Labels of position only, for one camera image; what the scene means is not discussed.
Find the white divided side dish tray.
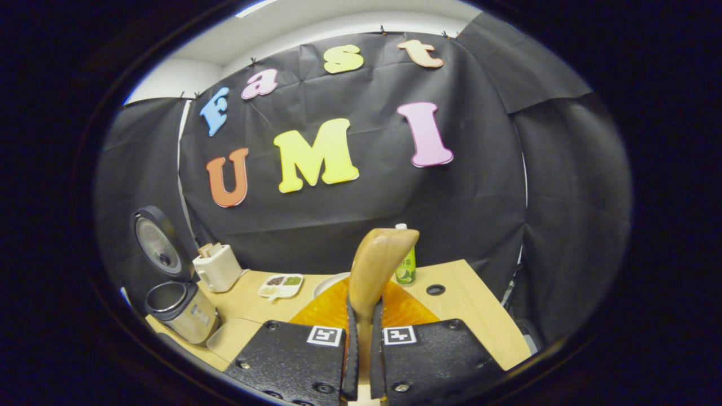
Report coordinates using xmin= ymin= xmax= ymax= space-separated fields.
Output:
xmin=258 ymin=273 xmax=304 ymax=299

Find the green tea bottle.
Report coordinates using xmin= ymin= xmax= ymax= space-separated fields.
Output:
xmin=394 ymin=223 xmax=417 ymax=285

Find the white toaster with bread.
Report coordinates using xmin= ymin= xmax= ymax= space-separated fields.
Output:
xmin=192 ymin=242 xmax=244 ymax=293

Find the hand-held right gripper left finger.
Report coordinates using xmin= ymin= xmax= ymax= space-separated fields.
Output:
xmin=224 ymin=277 xmax=360 ymax=405

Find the white plate with meat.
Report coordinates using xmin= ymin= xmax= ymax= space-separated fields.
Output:
xmin=313 ymin=272 xmax=351 ymax=298

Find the wooden spoon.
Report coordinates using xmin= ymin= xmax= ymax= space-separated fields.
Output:
xmin=348 ymin=228 xmax=421 ymax=395

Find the black and silver rice cooker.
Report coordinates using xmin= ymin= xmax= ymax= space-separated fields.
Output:
xmin=130 ymin=205 xmax=222 ymax=346

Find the black backdrop cloth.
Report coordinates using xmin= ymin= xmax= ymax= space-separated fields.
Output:
xmin=93 ymin=11 xmax=632 ymax=345

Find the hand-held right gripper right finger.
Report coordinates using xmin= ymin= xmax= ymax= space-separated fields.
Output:
xmin=369 ymin=277 xmax=507 ymax=405

